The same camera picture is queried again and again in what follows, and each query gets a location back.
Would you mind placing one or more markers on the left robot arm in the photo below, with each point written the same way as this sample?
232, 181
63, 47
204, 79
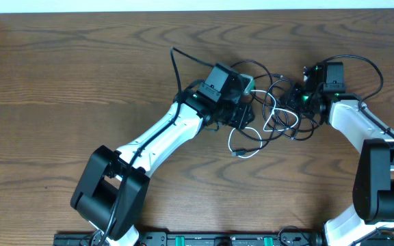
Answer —
111, 191

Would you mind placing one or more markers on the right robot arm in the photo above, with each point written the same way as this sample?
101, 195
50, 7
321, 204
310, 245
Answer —
371, 214

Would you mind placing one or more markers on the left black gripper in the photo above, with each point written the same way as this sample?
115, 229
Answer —
246, 117

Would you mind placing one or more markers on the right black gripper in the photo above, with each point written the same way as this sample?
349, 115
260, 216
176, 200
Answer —
290, 97

